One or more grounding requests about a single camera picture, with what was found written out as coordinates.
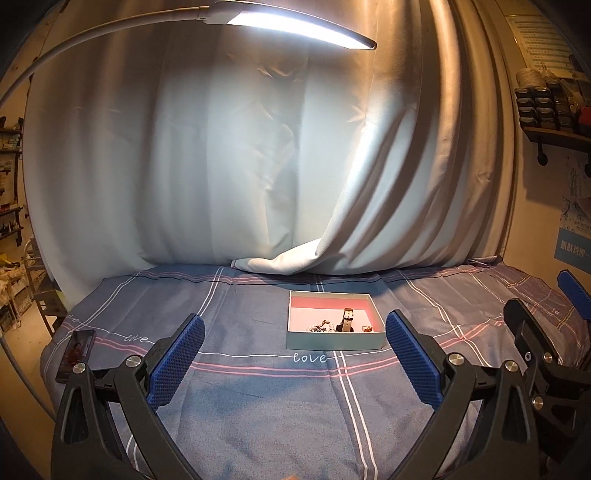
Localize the row of small black boxes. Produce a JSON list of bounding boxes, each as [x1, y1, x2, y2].
[[515, 88, 578, 130]]

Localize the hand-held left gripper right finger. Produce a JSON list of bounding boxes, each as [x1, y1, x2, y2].
[[385, 310, 541, 480]]

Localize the pale green box pink inside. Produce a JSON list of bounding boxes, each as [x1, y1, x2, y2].
[[286, 290, 387, 350]]

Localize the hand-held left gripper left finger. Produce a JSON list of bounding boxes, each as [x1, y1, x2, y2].
[[51, 314, 206, 480]]

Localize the grey striped bedsheet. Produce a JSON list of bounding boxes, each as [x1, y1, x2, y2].
[[39, 256, 591, 480]]

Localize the blue wall poster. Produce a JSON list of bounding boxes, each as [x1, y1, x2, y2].
[[551, 154, 591, 273]]

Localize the white curtain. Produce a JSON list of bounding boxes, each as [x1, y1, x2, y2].
[[23, 0, 518, 278]]

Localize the wooden wall shelf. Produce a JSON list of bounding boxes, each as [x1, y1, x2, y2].
[[513, 65, 591, 167]]

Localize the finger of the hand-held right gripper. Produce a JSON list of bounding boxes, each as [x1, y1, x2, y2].
[[557, 270, 591, 320], [503, 299, 591, 467]]

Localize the white gooseneck lamp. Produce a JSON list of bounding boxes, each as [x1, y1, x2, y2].
[[0, 0, 377, 107]]

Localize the dark wall shelves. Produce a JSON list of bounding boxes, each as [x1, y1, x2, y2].
[[0, 117, 24, 245]]

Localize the white wire rack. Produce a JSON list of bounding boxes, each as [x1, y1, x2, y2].
[[0, 235, 51, 333]]

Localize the grey cable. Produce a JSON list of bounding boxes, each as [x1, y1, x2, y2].
[[0, 337, 61, 416]]

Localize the printed paper notice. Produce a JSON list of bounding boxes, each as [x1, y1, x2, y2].
[[505, 14, 578, 79]]

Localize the smartphone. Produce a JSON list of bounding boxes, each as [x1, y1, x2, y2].
[[55, 330, 98, 384]]

